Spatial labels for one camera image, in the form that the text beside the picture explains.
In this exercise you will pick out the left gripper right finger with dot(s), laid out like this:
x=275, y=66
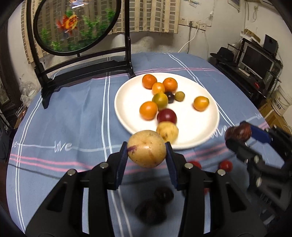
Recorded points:
x=224, y=211

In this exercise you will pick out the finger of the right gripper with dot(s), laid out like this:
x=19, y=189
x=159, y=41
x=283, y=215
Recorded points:
x=243, y=152
x=257, y=133

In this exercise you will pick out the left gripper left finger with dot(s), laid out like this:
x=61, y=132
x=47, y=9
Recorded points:
x=60, y=214

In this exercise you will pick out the dark red date fruit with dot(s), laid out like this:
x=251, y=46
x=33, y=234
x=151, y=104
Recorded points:
x=238, y=133

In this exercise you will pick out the red cherry tomato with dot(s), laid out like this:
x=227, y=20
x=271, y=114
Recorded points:
x=226, y=165
x=195, y=163

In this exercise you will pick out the dark purple plum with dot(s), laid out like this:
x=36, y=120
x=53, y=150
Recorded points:
x=164, y=195
x=151, y=211

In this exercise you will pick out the yellow orange mango fruit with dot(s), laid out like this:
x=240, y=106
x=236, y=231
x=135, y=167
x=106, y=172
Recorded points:
x=201, y=103

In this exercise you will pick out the beige round fruit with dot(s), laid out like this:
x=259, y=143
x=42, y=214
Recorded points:
x=168, y=131

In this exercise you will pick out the yellow passion fruit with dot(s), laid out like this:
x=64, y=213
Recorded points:
x=146, y=149

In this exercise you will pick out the orange tangerine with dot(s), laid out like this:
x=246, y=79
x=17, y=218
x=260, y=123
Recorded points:
x=148, y=110
x=148, y=81
x=170, y=84

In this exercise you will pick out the large dark red plum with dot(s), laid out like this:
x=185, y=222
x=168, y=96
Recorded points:
x=206, y=190

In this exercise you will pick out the white plastic bucket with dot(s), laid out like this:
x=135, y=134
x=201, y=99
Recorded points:
x=280, y=101

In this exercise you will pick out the black computer monitor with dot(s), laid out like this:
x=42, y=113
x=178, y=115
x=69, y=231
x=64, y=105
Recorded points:
x=256, y=60

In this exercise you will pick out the small green olive fruit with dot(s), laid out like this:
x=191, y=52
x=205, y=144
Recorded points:
x=179, y=96

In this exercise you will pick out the black hat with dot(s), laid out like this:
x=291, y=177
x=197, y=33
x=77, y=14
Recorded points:
x=224, y=55

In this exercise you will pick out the blue striped tablecloth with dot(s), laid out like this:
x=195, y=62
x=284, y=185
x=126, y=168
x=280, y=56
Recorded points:
x=86, y=123

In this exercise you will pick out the small dark grape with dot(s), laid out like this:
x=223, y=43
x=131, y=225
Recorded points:
x=170, y=96

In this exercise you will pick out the black speaker box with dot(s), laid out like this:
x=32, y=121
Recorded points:
x=270, y=45

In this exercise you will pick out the green yellow citrus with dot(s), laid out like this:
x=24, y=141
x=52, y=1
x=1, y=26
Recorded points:
x=161, y=100

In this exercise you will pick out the small orange kumquat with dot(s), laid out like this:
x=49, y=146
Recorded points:
x=158, y=88

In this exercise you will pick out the beige checked curtain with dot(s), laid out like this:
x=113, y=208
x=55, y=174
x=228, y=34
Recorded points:
x=136, y=16

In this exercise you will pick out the round goldfish screen ornament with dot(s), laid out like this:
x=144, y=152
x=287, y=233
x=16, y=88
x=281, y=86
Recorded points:
x=52, y=62

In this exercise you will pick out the white wall socket strip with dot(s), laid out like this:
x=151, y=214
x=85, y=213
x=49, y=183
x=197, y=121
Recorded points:
x=193, y=24

